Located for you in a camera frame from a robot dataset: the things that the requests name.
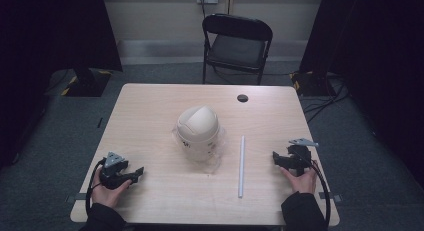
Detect person's left hand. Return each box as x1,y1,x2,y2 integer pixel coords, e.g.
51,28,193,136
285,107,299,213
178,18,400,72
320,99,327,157
91,168,133,209

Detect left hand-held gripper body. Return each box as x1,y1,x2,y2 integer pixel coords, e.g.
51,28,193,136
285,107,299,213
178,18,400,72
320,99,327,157
98,151,134,191

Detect clear plastic bag liner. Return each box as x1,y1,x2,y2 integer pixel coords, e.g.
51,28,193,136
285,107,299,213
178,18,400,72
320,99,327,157
171,125,227,175

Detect beige desktop trash can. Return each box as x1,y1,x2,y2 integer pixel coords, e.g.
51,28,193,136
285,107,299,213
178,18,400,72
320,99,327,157
175,104,222,163

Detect person's right hand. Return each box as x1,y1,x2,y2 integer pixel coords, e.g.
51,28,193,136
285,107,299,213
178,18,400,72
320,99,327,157
279,159,318,195

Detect black stand base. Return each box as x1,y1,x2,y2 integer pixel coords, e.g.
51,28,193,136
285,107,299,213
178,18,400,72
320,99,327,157
289,70,338,98
60,66,113,98

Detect black floor cables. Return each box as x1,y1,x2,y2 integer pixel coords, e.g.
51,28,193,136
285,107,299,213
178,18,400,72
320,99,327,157
299,76,350,125

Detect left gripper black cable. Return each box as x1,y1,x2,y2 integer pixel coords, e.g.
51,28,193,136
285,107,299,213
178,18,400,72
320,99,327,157
85,158,107,216

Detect black curtain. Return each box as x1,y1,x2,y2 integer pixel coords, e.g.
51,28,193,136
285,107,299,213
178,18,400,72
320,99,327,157
0,0,124,172
299,0,424,189

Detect white paper straw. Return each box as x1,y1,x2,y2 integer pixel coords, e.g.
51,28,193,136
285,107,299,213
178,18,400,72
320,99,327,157
237,135,246,199

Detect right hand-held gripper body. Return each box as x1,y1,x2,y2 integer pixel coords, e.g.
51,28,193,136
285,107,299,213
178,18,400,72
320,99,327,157
281,137,320,177

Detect black folding chair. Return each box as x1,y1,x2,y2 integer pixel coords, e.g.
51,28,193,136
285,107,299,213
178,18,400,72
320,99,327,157
201,13,274,86

